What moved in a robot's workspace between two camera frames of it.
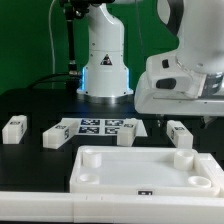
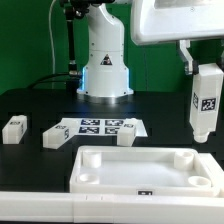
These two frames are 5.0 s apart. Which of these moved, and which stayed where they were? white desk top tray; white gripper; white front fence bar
Moved: white gripper
Stayed: white front fence bar; white desk top tray
